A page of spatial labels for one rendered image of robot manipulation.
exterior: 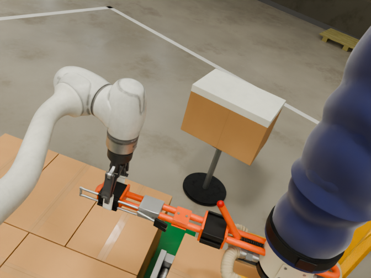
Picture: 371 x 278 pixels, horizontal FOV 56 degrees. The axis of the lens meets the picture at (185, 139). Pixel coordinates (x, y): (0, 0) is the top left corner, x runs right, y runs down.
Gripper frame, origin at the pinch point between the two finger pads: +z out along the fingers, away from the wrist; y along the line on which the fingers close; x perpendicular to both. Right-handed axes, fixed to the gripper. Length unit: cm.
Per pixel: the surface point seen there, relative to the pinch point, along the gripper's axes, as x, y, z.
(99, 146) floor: 76, 160, 128
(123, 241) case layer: 3, 36, 74
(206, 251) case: -37, 18, 33
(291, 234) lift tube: -53, -7, -18
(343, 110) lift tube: -49, -5, -55
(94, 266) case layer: 10, 16, 74
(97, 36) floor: 195, 387, 129
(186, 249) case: -29.2, 15.3, 33.0
